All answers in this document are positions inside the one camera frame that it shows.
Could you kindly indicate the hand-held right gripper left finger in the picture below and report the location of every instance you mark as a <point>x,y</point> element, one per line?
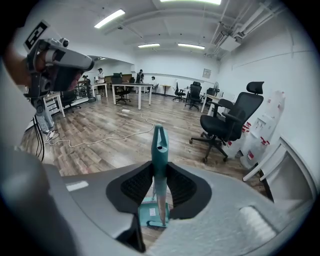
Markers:
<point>100,190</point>

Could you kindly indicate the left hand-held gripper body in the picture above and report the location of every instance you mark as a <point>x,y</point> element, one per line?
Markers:
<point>37,33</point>

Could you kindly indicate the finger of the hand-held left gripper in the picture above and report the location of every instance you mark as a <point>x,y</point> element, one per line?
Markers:
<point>75,61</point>
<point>66,80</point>

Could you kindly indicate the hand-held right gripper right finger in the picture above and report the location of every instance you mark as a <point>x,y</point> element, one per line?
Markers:
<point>220,212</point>

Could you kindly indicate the teal broom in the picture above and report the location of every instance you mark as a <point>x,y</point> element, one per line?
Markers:
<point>160,160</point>

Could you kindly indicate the person's left forearm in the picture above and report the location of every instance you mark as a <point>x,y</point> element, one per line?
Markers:
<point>17,67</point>

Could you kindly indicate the person's left hand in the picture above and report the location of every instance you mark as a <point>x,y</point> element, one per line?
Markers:
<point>40,62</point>

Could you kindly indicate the black office chair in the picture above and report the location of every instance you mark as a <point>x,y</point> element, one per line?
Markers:
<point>195,93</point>
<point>210,91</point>
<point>179,91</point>
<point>121,91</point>
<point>70,98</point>

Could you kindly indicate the teal dustpan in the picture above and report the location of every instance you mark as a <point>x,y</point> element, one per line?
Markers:
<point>147,211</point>

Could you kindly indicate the long ceiling light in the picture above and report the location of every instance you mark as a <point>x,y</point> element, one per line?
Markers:
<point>149,45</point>
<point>110,18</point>
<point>190,1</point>
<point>191,46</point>

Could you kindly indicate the dark table with white legs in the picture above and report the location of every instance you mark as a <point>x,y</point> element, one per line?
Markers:
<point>132,85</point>

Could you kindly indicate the large clear water bottle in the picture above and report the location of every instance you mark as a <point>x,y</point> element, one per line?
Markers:
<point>255,152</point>
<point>276,105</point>
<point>235,147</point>
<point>246,127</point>

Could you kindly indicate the white power strip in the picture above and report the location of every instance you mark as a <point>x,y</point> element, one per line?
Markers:
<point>125,110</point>

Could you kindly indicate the white desk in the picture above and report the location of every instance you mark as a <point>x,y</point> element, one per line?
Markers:
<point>295,170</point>

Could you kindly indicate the small yellow table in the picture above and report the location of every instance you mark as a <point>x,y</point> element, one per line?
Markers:
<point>165,86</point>

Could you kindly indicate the white water dispenser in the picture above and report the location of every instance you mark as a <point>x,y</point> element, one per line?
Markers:
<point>263,127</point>

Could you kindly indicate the black mesh chair with headrest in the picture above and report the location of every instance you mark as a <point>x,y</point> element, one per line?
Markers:
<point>242,112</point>

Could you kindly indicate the light wooden desk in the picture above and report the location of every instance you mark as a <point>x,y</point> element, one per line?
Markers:
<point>212,98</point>

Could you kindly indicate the black standing fan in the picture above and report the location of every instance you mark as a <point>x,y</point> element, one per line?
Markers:
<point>216,87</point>

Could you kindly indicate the ceiling air conditioner unit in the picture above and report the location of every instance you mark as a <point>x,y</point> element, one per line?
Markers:
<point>227,41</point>

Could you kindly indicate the wall poster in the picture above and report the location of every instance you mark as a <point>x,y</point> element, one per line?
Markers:
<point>207,73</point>

